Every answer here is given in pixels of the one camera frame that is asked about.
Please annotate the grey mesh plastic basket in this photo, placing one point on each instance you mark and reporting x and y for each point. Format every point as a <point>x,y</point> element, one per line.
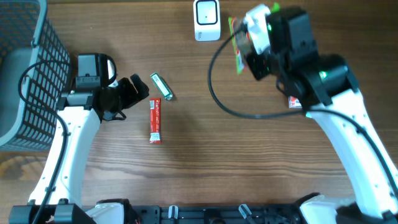
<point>35,68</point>

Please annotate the green gummy candy bag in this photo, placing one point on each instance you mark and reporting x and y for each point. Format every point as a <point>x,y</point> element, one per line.
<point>242,42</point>

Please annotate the small orange white box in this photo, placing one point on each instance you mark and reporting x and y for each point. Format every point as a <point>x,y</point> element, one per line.
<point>294,103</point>

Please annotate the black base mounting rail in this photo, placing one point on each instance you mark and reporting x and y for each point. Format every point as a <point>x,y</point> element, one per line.
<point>265,214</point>

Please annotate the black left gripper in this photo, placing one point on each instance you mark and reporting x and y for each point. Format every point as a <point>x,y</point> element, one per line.
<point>125,94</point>

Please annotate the green white small packet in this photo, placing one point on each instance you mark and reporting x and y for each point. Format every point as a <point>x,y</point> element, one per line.
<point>162,86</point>

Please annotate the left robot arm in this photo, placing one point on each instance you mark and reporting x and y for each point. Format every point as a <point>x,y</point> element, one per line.
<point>96,95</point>

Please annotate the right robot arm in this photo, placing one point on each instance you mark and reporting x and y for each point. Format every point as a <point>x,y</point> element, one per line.
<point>283,44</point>

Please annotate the white barcode scanner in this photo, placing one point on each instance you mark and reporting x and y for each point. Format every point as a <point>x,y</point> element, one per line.
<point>207,20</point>

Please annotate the red chocolate bar wrapper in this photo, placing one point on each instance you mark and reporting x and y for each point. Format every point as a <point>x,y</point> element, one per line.
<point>155,137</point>

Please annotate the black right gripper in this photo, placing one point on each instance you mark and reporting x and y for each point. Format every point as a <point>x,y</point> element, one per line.
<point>257,64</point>

